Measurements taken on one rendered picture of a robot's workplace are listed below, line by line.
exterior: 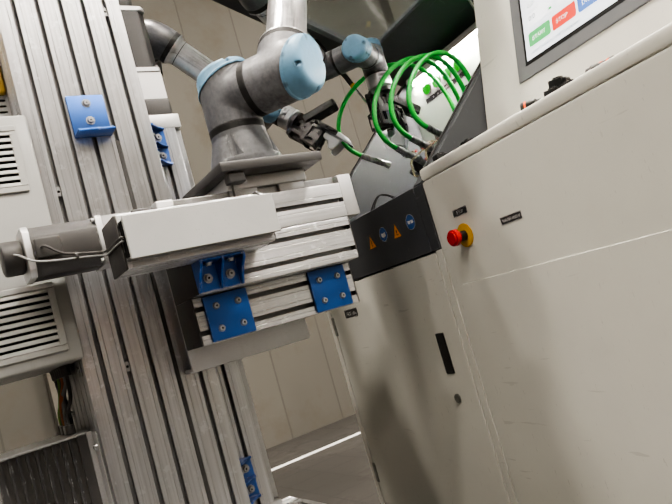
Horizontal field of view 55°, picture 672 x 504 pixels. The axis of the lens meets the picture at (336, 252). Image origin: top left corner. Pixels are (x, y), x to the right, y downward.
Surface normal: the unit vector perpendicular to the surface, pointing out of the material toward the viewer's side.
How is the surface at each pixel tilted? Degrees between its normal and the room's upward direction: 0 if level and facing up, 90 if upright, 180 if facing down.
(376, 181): 90
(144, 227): 90
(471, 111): 90
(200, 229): 90
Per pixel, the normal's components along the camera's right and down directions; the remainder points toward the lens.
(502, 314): -0.87, 0.21
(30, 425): 0.50, -0.22
